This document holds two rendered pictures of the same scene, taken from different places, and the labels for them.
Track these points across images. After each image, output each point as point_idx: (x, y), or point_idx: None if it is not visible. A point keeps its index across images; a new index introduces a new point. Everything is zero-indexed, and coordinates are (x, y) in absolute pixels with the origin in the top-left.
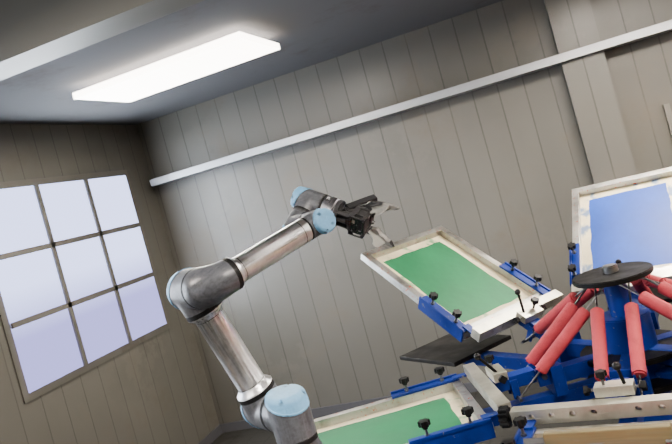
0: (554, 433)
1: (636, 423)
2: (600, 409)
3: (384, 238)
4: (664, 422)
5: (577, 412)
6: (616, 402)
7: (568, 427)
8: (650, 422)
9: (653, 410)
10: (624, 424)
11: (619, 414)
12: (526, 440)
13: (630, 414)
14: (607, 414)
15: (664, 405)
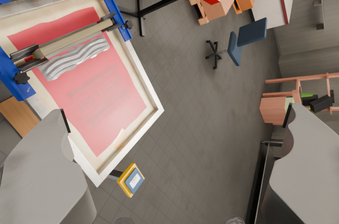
0: (52, 51)
1: None
2: None
3: (72, 153)
4: None
5: None
6: None
7: (8, 4)
8: None
9: None
10: None
11: None
12: (14, 55)
13: None
14: None
15: None
